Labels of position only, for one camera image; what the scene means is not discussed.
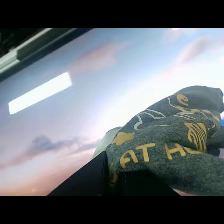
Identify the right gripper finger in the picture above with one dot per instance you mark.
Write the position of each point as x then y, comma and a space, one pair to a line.
87, 181

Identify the dark grey printed T-shirt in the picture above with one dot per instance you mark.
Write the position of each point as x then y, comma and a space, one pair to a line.
173, 150

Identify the silver frame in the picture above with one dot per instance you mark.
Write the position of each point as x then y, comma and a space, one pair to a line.
20, 53

